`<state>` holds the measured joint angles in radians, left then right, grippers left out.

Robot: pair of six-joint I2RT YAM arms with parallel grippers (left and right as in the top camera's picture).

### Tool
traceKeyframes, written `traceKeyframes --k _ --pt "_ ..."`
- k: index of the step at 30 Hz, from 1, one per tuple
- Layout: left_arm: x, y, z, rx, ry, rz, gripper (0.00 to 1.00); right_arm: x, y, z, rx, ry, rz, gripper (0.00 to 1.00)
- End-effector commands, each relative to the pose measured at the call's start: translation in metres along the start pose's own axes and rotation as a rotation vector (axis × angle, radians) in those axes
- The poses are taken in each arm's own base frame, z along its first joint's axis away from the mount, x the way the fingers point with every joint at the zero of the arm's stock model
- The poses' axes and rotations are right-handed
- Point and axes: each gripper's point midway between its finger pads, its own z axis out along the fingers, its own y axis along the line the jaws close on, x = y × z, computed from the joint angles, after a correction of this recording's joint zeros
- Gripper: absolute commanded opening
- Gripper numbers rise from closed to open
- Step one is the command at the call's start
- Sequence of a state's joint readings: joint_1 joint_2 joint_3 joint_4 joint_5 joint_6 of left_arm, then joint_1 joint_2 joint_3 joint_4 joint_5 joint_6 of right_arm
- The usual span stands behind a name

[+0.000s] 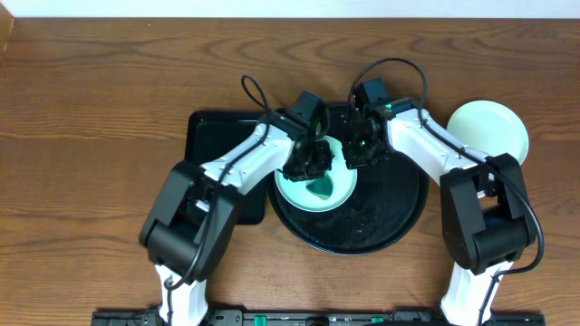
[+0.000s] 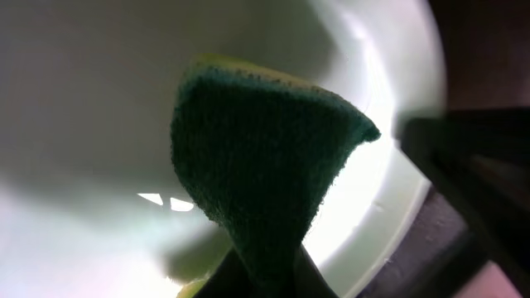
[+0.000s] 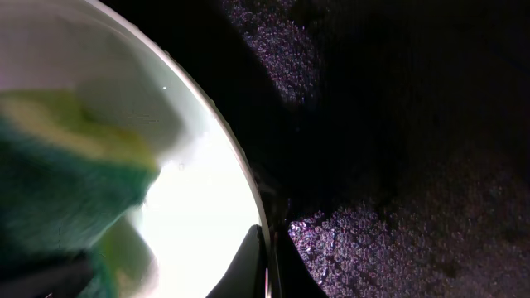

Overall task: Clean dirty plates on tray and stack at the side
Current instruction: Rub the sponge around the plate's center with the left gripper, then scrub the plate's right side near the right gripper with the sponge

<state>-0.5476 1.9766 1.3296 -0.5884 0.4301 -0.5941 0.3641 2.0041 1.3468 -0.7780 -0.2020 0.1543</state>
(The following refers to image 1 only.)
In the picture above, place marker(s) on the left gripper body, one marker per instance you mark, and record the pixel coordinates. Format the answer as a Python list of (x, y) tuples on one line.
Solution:
[(306, 167)]

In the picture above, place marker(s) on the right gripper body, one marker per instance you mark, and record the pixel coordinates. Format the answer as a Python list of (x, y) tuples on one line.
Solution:
[(362, 150)]

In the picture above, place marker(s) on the green sponge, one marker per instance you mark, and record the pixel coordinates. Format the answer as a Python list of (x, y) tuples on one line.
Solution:
[(322, 188)]

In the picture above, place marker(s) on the mint green plate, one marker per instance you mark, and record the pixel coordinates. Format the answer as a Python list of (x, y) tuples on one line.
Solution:
[(490, 127), (344, 181)]

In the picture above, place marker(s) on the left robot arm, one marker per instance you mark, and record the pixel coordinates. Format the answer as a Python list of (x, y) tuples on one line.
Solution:
[(191, 222)]

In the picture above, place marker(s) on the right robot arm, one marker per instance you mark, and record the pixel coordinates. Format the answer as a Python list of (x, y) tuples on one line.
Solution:
[(487, 220)]

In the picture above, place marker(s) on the black rectangular tray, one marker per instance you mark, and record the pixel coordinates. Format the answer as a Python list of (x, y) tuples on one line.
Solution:
[(211, 134)]

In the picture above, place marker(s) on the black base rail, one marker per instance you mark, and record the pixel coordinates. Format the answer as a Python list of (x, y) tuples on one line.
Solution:
[(239, 318)]

